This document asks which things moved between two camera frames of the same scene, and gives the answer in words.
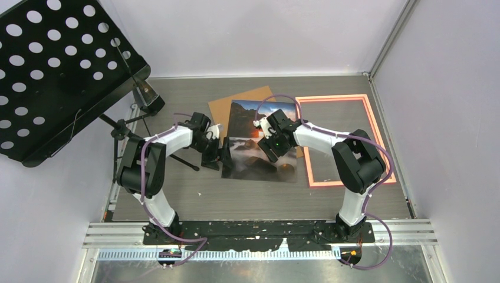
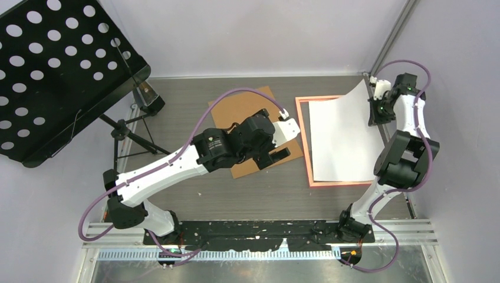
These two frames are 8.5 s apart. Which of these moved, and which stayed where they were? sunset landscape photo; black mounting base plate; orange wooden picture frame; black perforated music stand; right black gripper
Moved: sunset landscape photo; right black gripper
Stayed: black perforated music stand; orange wooden picture frame; black mounting base plate
